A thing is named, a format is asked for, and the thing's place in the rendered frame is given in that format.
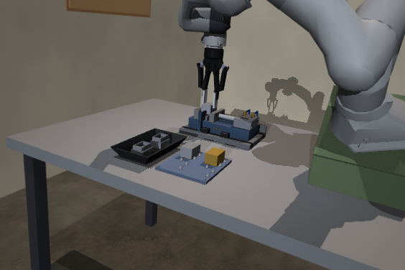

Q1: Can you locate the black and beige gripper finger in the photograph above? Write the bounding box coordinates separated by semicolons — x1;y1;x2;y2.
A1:
213;63;229;108
197;62;212;104

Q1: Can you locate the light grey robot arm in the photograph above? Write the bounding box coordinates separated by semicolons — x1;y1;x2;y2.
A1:
178;0;405;153

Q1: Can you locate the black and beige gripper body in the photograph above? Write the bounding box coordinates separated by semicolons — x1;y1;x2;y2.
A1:
203;47;224;72

